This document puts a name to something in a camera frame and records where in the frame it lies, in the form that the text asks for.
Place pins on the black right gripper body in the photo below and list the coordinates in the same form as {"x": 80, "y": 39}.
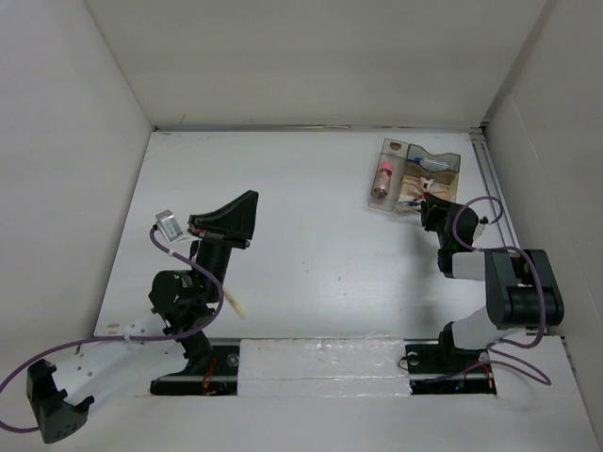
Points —
{"x": 436, "y": 217}

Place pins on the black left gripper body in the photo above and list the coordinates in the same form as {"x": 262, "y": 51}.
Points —
{"x": 215, "y": 253}

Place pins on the yellow highlighter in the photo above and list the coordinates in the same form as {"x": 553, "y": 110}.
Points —
{"x": 235, "y": 304}

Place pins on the pink capped pencil tube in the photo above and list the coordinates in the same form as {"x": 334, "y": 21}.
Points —
{"x": 382, "y": 181}

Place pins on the blue white ballpoint pen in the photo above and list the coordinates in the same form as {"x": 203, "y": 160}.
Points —
{"x": 409, "y": 205}

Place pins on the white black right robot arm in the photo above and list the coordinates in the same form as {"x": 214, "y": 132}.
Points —
{"x": 522, "y": 296}

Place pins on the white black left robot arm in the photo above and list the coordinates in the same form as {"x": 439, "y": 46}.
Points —
{"x": 169, "y": 339}

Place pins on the clear acrylic desk organizer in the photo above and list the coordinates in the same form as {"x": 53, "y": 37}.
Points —
{"x": 406, "y": 176}

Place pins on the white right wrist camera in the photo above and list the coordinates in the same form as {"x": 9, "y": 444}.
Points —
{"x": 480, "y": 227}

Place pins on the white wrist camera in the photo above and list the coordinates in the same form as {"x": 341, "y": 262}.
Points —
{"x": 169, "y": 227}
{"x": 480, "y": 227}

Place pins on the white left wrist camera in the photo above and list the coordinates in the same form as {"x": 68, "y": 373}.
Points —
{"x": 169, "y": 227}

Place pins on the aluminium rail right edge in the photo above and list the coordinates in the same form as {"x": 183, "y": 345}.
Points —
{"x": 491, "y": 184}

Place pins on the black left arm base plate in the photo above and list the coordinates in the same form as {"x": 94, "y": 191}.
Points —
{"x": 218, "y": 377}

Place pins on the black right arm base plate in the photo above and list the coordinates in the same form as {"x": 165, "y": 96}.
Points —
{"x": 431, "y": 372}

